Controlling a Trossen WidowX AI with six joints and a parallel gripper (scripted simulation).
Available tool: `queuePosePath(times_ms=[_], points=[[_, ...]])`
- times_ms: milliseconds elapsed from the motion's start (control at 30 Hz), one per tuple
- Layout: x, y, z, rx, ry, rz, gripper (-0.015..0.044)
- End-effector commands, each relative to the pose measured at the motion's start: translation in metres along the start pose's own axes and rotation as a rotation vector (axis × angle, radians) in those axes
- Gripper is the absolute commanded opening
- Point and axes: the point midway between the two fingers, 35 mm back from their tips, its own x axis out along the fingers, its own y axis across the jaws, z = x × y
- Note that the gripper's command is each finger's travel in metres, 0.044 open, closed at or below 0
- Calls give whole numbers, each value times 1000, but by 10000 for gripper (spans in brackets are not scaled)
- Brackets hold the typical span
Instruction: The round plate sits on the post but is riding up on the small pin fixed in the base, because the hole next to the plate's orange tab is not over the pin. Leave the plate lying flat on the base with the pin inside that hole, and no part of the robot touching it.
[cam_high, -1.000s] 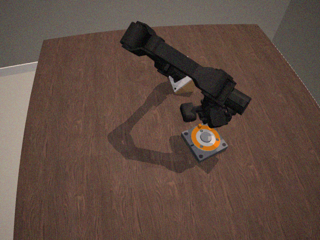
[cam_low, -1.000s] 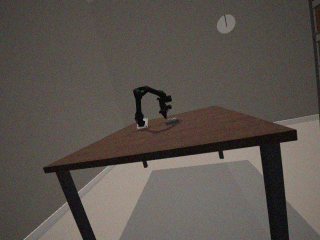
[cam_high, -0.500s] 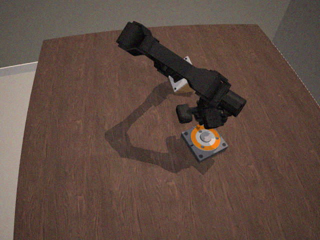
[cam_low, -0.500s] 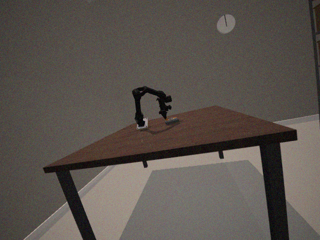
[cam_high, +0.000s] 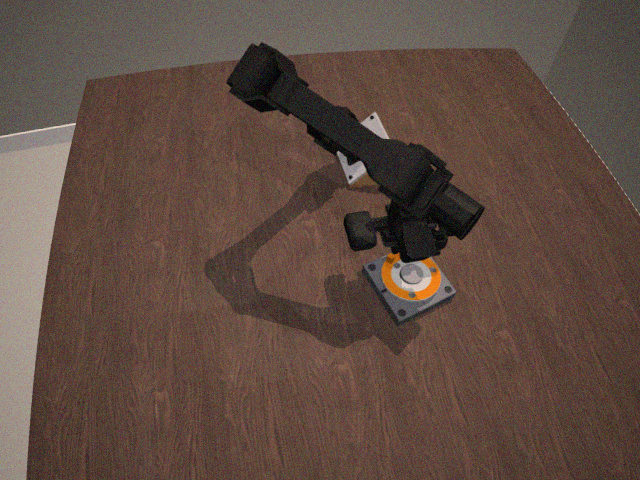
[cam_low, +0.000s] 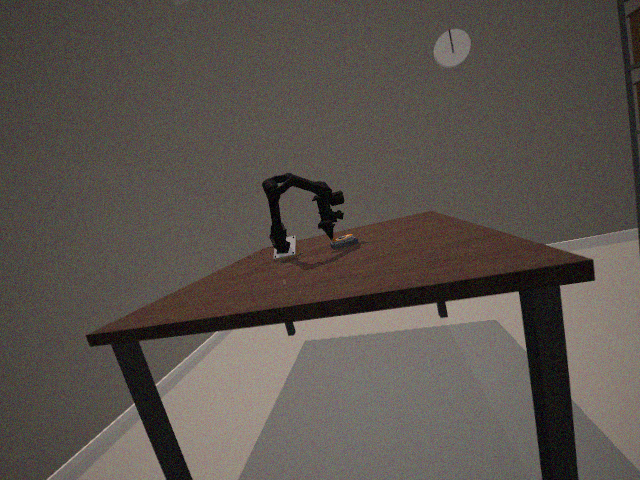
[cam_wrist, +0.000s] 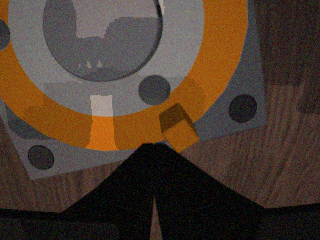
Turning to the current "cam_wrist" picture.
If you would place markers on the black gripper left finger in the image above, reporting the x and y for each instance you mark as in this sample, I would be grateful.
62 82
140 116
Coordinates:
120 208

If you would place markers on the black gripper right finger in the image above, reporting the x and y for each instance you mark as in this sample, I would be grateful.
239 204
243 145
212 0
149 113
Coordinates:
195 206

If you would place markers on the orange and grey round plate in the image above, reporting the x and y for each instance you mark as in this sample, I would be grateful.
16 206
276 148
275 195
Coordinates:
200 45

